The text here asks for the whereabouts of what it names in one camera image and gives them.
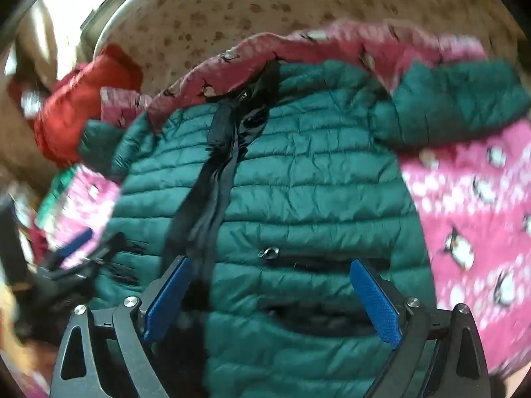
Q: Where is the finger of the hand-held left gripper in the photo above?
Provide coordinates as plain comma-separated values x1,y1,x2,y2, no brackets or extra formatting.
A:
52,227,94,264
81,232,127,268

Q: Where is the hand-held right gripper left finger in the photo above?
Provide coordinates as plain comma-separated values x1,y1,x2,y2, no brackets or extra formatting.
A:
50,256,192,398

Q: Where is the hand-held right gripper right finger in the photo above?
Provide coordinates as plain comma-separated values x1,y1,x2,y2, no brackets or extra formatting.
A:
349,258,493,398

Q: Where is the green puffer jacket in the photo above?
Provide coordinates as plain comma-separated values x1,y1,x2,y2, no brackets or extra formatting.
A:
77,60,531,398

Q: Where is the green cloth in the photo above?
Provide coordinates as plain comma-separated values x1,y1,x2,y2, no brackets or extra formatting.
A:
35,166,79,229

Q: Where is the pink penguin print blanket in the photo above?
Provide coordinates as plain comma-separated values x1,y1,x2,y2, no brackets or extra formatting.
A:
33,19,531,382

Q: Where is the red garment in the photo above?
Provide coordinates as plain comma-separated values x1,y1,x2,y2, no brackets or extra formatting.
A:
33,43,144,166

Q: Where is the beige patterned bedsheet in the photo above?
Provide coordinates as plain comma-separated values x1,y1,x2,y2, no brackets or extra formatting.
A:
93,0,527,96

